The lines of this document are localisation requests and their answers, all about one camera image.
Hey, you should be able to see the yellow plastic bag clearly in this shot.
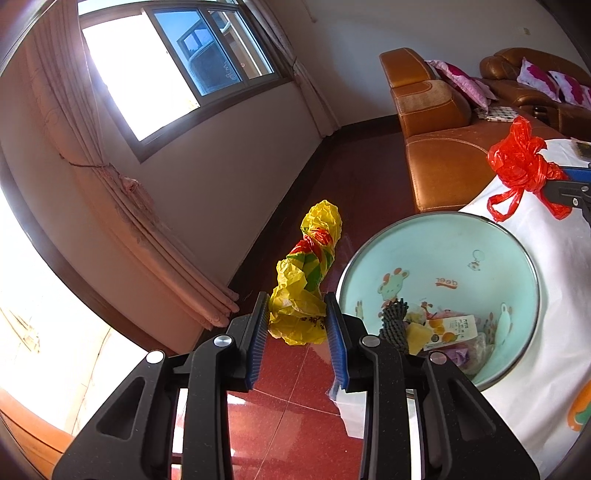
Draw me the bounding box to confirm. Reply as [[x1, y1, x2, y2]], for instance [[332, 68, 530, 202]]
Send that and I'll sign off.
[[269, 199, 343, 347]]

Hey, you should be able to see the red plastic bag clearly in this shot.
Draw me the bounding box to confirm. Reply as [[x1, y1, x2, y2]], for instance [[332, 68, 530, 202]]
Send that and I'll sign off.
[[487, 115, 573, 223]]

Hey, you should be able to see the pale narrow curtain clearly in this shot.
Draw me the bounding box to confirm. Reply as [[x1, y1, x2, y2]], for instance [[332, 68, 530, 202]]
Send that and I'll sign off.
[[259, 0, 342, 137]]

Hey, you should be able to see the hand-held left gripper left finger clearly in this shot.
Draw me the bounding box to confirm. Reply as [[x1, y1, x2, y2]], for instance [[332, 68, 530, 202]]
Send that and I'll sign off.
[[52, 291, 271, 480]]

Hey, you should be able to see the pale yellow foam piece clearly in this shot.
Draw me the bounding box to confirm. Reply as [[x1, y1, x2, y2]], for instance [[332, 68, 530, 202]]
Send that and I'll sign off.
[[405, 322, 432, 355]]

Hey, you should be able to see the teal cartoon trash bin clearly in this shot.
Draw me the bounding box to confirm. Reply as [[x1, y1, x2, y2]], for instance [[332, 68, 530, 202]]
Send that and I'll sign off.
[[335, 210, 541, 392]]

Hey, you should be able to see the checked cloth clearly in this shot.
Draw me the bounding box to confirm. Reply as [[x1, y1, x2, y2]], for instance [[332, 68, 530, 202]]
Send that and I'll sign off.
[[475, 105, 520, 123]]

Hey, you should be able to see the brown leather chaise sofa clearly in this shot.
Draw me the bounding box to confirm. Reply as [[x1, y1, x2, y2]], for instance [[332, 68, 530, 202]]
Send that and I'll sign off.
[[379, 47, 566, 214]]

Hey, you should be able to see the brown leather three-seat sofa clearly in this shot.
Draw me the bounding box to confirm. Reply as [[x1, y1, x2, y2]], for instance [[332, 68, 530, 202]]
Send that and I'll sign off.
[[479, 47, 591, 134]]

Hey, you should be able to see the pink tied curtain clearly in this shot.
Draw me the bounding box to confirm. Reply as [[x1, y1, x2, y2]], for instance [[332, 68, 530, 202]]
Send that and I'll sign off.
[[25, 0, 241, 330]]

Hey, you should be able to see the white orange-printed packet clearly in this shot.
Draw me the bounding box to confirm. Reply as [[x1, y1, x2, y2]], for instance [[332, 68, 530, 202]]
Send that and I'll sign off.
[[424, 315, 478, 347]]

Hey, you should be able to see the white magenta printed cushion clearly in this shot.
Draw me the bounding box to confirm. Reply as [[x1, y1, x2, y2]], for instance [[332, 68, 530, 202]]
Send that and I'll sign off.
[[516, 58, 561, 103], [547, 70, 591, 108]]

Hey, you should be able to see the translucent plastic sheet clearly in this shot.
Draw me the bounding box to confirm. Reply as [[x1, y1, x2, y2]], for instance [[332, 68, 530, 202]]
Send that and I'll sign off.
[[329, 383, 370, 439]]

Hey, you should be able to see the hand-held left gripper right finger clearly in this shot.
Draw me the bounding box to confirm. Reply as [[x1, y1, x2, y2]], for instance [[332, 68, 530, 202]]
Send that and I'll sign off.
[[323, 291, 541, 480]]

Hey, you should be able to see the pink floral cushion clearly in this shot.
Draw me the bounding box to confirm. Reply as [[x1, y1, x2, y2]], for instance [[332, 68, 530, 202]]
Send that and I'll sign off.
[[425, 59, 498, 109]]

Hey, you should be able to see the white orange-printed tablecloth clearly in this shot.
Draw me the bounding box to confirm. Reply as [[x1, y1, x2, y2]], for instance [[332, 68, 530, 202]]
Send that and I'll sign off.
[[330, 137, 591, 476]]

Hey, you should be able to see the sliding window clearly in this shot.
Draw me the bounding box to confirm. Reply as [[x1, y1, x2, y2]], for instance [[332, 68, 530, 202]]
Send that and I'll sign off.
[[76, 0, 296, 162]]

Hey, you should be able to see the black foam fruit net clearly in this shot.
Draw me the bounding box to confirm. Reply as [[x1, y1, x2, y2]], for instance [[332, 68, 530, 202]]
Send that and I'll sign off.
[[379, 298, 411, 355]]

